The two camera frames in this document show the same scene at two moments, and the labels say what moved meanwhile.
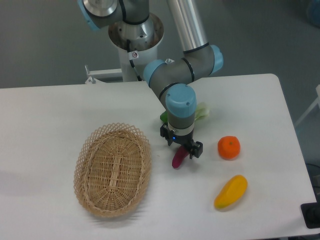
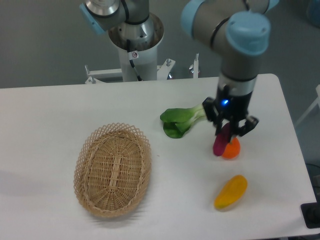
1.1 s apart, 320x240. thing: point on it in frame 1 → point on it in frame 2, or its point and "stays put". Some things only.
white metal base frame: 97,74 stays put
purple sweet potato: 181,154 → 222,140
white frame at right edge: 312,106 stays put
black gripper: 197,147 → 231,106
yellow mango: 232,192 stays put
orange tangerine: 229,147 stays put
